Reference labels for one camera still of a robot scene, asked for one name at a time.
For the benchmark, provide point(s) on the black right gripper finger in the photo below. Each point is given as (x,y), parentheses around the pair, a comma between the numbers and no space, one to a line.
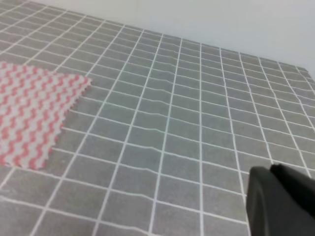
(280,202)

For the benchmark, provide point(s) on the pink white wavy towel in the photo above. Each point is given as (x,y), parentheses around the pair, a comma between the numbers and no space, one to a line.
(33,106)

